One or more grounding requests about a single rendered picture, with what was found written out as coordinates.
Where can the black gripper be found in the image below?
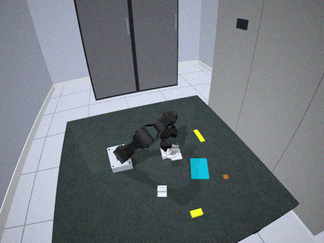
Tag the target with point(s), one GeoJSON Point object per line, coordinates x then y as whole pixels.
{"type": "Point", "coordinates": [165, 143]}

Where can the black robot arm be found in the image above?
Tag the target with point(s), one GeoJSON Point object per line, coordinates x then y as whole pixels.
{"type": "Point", "coordinates": [142, 137]}

